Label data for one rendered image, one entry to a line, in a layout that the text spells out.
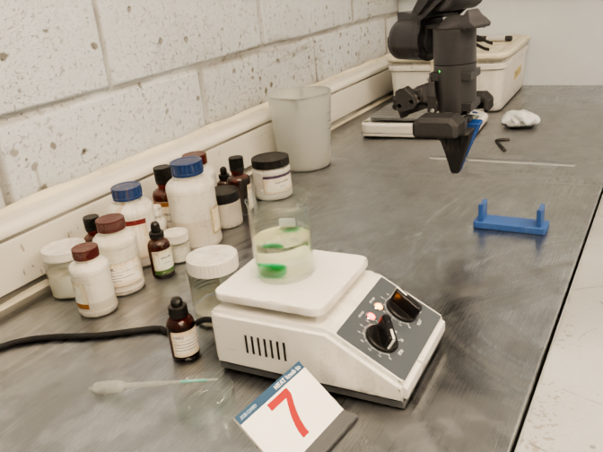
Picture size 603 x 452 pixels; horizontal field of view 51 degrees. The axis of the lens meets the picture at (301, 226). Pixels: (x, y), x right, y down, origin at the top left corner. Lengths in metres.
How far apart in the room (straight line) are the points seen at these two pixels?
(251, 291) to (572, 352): 0.32
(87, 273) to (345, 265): 0.32
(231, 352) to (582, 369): 0.33
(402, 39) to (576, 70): 1.11
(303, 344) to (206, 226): 0.39
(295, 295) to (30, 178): 0.49
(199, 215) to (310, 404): 0.44
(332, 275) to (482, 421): 0.19
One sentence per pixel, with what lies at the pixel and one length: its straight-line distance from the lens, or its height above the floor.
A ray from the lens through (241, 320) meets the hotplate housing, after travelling 0.62.
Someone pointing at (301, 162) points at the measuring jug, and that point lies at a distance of 1.26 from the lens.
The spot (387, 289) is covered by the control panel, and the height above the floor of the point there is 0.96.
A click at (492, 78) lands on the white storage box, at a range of 1.66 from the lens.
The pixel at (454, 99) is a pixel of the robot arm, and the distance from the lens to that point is 0.90.
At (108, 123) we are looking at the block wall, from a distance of 1.06.
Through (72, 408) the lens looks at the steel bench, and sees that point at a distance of 0.67.
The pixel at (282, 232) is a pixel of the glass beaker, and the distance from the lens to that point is 0.60.
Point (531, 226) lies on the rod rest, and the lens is 0.94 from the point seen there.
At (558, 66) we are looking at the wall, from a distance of 2.00.
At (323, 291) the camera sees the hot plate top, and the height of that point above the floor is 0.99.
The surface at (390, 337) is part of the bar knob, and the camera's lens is 0.58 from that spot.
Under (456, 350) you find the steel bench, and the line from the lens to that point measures 0.67.
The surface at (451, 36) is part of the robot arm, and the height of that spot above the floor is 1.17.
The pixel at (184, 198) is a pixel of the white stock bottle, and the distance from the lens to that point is 0.93.
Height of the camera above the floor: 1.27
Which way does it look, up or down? 22 degrees down
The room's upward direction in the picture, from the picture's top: 6 degrees counter-clockwise
